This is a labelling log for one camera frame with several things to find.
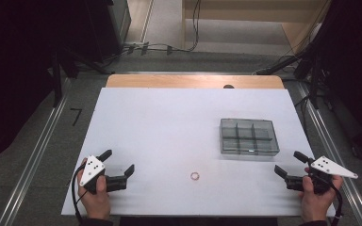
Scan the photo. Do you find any wooden table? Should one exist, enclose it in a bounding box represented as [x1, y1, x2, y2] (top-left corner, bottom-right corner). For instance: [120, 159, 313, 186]
[106, 73, 286, 89]

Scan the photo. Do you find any black metal stand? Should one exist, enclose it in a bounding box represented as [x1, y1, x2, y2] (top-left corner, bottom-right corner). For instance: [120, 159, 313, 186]
[254, 46, 328, 110]
[48, 46, 114, 108]

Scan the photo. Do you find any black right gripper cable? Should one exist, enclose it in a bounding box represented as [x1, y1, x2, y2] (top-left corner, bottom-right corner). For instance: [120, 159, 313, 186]
[321, 175, 343, 226]

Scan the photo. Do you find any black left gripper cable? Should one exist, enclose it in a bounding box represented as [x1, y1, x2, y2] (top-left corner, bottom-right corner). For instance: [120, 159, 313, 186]
[71, 164, 87, 226]

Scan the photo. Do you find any white power strip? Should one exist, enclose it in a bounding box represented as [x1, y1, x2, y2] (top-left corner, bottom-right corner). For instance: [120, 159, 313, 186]
[123, 41, 174, 57]

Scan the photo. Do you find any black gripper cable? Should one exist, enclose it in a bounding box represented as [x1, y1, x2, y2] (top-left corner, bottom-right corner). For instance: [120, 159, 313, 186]
[321, 175, 343, 226]
[71, 164, 87, 226]

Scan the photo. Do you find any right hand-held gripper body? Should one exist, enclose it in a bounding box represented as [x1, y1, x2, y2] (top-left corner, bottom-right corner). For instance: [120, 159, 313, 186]
[284, 155, 359, 195]

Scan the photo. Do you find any person's right hand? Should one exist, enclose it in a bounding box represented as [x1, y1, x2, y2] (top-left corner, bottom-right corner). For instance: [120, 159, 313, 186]
[299, 168, 344, 223]

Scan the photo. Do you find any person's left hand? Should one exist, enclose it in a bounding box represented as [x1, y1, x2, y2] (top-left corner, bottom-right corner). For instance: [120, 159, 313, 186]
[76, 158, 111, 220]

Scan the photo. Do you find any white board sheet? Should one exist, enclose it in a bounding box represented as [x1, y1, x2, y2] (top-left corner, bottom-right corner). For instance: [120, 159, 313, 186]
[60, 87, 338, 218]

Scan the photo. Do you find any metal floor rail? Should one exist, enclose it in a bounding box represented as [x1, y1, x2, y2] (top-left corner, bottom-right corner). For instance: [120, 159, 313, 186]
[0, 78, 73, 226]
[295, 82, 362, 226]

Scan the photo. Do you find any light wooden shelf unit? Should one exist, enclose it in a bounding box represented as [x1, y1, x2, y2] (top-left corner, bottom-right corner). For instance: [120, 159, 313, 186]
[180, 0, 332, 55]

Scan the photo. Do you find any clear plastic compartment box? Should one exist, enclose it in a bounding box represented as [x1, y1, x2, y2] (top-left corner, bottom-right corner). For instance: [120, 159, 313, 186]
[219, 118, 281, 157]

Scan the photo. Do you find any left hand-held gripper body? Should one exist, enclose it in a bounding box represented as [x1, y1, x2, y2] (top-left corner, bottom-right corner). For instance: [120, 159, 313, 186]
[79, 155, 128, 195]

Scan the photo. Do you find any black hanging cable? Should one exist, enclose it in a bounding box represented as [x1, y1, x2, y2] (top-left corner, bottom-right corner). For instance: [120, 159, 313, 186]
[188, 0, 202, 53]

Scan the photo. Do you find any black cabinet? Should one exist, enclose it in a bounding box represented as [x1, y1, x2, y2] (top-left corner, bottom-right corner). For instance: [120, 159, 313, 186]
[84, 0, 132, 63]

